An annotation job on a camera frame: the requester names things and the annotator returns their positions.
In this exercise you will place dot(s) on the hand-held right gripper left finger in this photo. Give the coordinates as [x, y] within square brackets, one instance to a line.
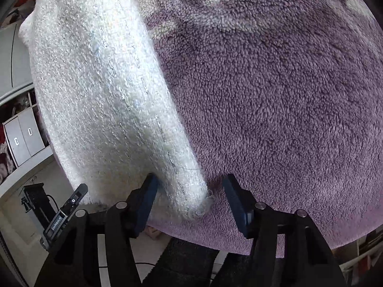
[148, 204]

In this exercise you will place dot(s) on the purple floral blanket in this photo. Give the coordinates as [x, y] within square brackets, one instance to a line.
[269, 110]

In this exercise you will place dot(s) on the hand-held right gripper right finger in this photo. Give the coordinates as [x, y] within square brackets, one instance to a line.
[236, 207]

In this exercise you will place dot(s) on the black boxy device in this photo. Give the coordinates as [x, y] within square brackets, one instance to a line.
[37, 203]

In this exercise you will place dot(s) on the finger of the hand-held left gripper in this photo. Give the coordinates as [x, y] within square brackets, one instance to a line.
[74, 198]

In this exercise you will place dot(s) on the white drawer cabinet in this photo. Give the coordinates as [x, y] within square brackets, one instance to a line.
[27, 137]

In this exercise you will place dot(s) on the white tweed jacket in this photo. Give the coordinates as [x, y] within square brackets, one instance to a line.
[98, 95]

